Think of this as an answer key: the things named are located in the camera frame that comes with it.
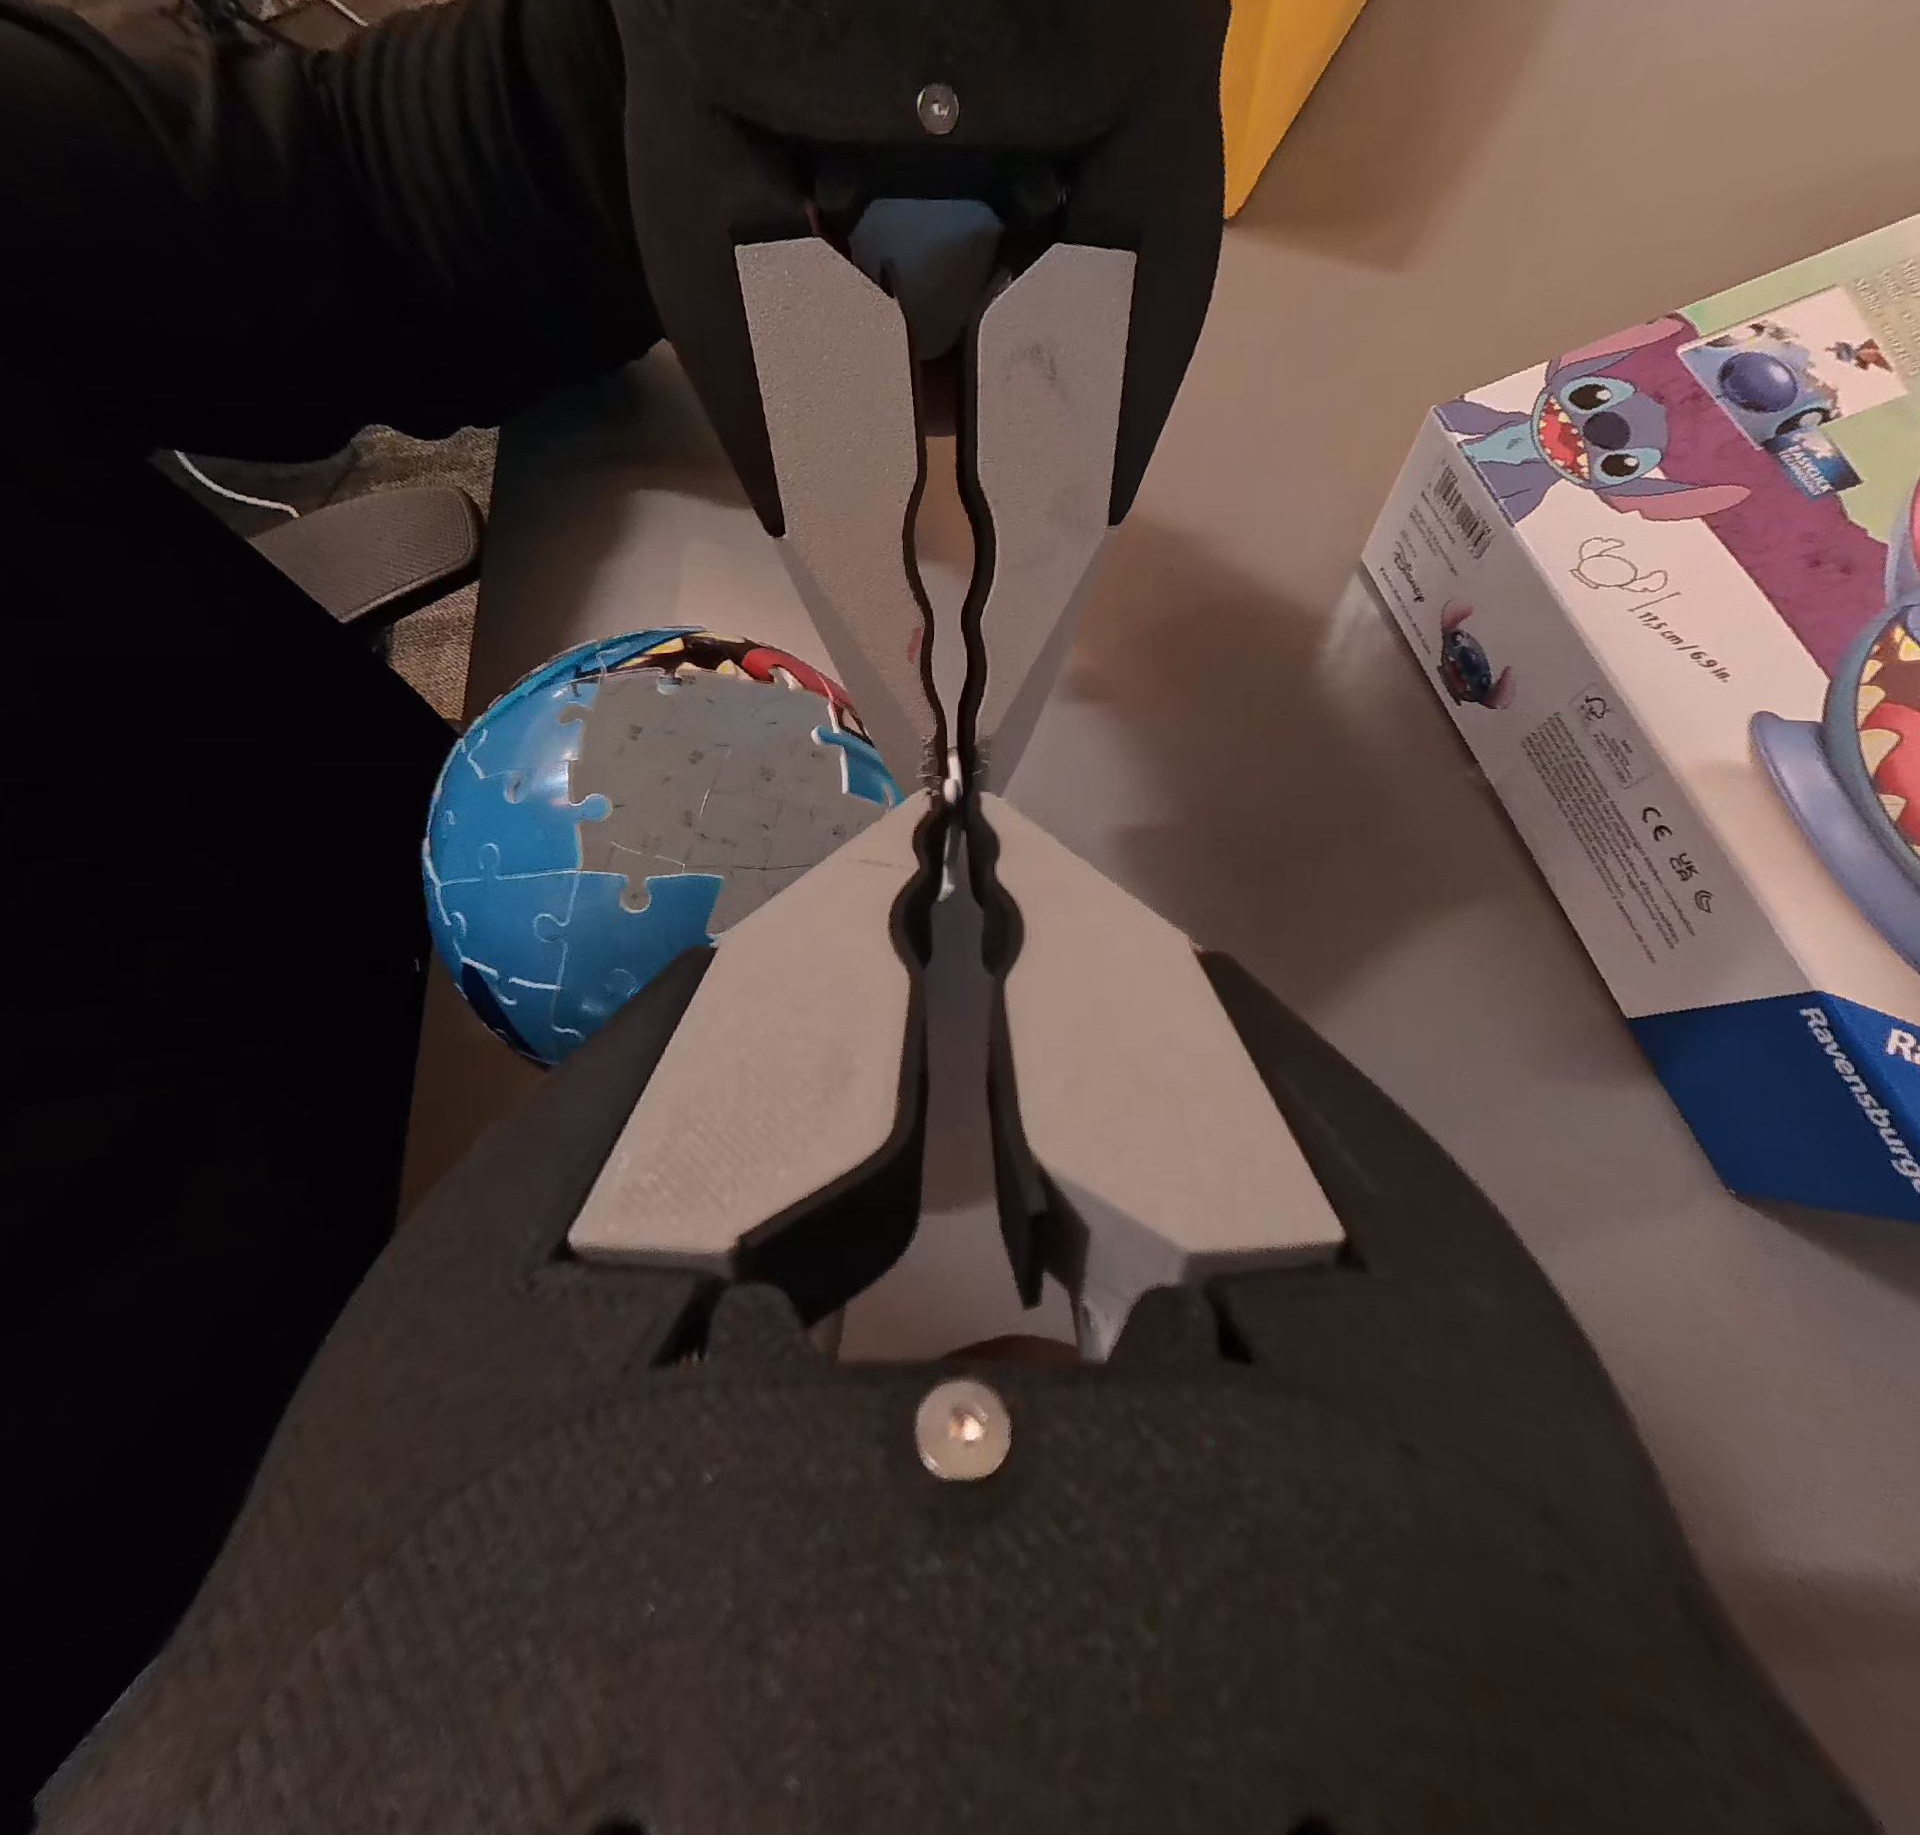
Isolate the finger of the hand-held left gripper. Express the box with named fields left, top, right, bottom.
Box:
left=969, top=244, right=1138, bottom=787
left=735, top=231, right=949, bottom=787

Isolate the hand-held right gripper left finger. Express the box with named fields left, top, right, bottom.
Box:
left=568, top=790, right=956, bottom=1325

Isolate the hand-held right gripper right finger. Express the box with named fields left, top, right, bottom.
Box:
left=960, top=790, right=1349, bottom=1363

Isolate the blue puzzle ball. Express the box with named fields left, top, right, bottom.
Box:
left=426, top=629, right=907, bottom=1067

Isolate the white puzzle piece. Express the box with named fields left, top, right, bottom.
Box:
left=925, top=745, right=975, bottom=899

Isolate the person's left forearm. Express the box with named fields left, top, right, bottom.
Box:
left=0, top=0, right=679, bottom=455

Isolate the printed puzzle box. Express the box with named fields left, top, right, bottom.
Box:
left=1362, top=215, right=1920, bottom=1220

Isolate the yellow plastic crate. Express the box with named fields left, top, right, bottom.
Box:
left=1193, top=0, right=1419, bottom=224

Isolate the grey office chair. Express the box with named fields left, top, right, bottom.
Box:
left=240, top=481, right=488, bottom=625

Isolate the white cable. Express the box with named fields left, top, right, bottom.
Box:
left=159, top=449, right=304, bottom=516

